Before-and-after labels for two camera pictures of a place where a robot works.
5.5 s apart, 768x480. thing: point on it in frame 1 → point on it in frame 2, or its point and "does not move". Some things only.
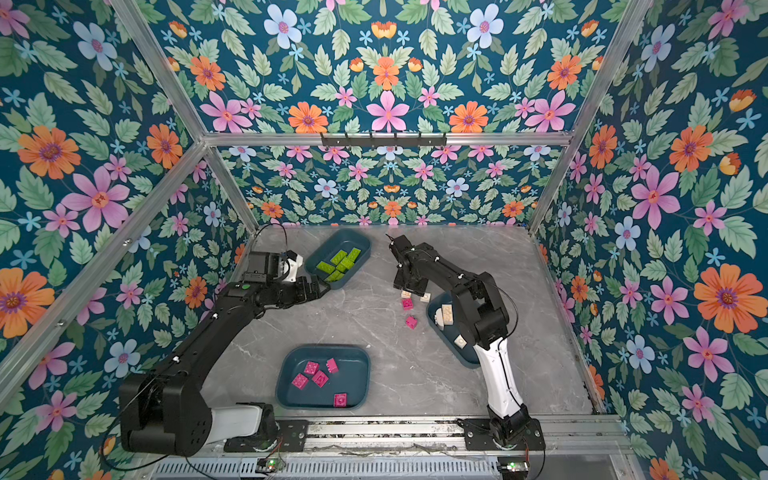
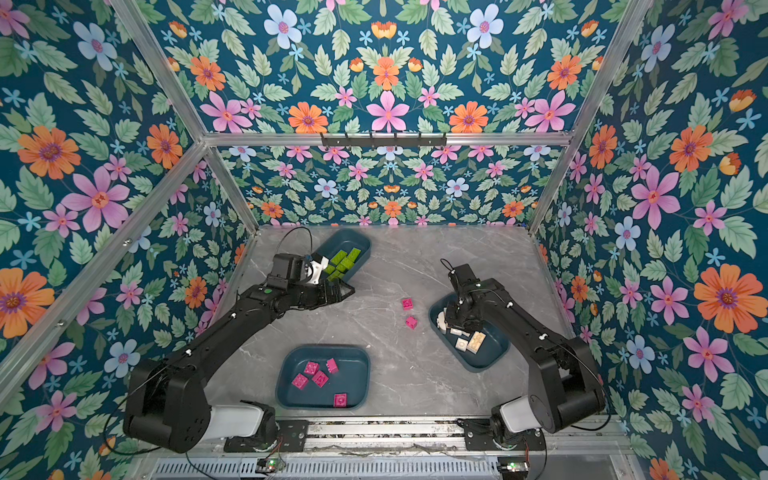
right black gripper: (398, 281) → (450, 319)
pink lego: (332, 366) does not move
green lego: (339, 256) does not move
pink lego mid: (311, 368) does not move
